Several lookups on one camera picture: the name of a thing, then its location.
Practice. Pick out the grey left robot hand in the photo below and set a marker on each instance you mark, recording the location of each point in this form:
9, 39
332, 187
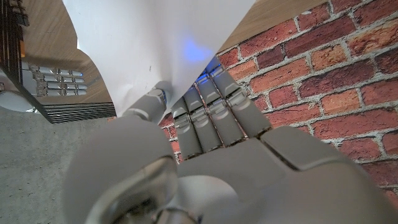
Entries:
248, 180

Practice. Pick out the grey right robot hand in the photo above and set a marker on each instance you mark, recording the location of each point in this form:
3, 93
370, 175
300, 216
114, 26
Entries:
53, 84

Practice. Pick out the white paper sheet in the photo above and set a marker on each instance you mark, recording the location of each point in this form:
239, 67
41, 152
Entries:
140, 37

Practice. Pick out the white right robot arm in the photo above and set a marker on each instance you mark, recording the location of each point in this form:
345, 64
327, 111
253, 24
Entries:
12, 102

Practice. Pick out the red brick printed backdrop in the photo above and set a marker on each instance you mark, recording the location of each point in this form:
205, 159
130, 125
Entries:
311, 77

